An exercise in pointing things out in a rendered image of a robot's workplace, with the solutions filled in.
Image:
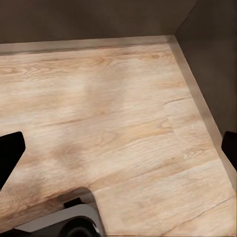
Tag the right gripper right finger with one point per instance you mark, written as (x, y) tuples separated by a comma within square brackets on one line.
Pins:
[(229, 147)]

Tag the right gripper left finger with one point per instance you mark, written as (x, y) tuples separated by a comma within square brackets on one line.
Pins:
[(12, 147)]

